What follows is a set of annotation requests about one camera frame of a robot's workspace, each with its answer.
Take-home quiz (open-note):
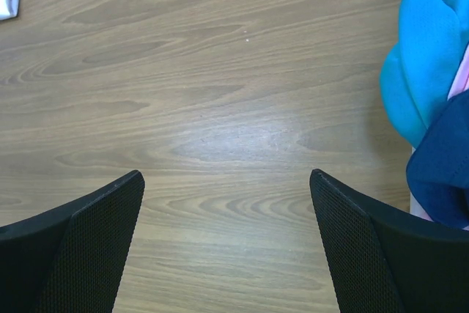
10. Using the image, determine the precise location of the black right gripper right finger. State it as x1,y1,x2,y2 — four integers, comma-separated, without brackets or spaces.
309,169,468,312

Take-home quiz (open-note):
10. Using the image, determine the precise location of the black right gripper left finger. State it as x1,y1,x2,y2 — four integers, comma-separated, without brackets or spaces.
1,170,145,313

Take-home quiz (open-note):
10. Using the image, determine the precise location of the pink t-shirt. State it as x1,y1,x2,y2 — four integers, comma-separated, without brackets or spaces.
448,45,469,100

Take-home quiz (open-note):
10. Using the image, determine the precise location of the turquoise t-shirt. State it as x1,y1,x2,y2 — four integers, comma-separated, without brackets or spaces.
380,0,468,147

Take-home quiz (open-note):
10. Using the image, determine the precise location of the navy blue t-shirt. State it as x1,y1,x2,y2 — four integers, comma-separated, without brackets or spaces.
406,91,468,229

